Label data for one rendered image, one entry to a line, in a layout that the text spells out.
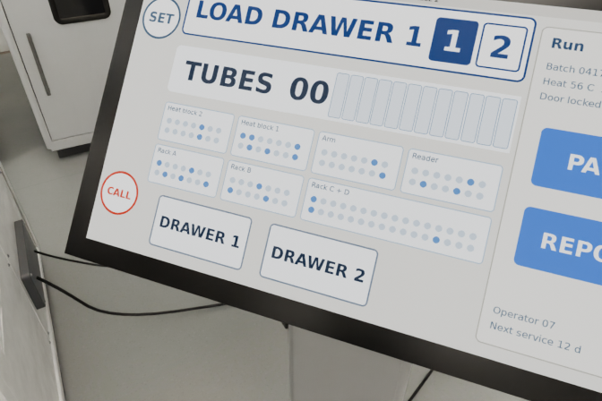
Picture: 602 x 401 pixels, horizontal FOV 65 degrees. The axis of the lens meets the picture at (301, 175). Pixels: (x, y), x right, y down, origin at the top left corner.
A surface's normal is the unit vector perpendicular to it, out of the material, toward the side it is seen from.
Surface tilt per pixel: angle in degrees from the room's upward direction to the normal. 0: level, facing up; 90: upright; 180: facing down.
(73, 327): 0
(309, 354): 90
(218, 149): 50
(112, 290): 0
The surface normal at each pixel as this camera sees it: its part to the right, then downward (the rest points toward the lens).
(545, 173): -0.26, -0.09
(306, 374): -0.35, 0.56
